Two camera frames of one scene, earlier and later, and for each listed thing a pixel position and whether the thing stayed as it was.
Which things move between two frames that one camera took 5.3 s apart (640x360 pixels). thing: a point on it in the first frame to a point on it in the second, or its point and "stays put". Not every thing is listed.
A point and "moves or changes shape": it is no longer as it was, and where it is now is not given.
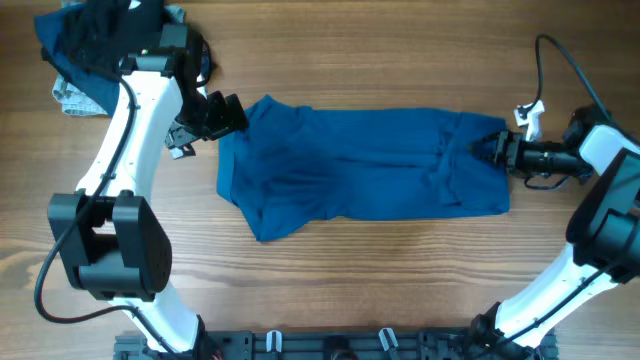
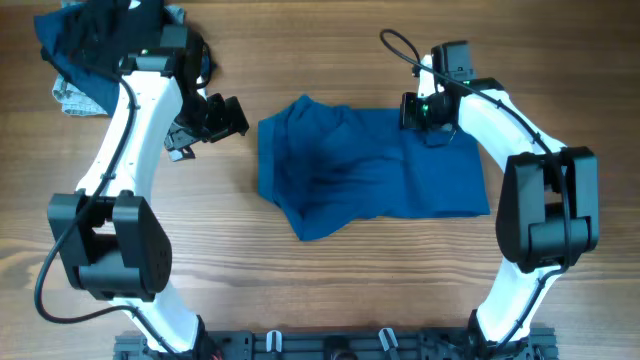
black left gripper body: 209,118 stays put
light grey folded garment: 75,101 stays put
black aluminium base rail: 466,344 stays put
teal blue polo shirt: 294,166 moves or changes shape
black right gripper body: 535,157 to 420,112
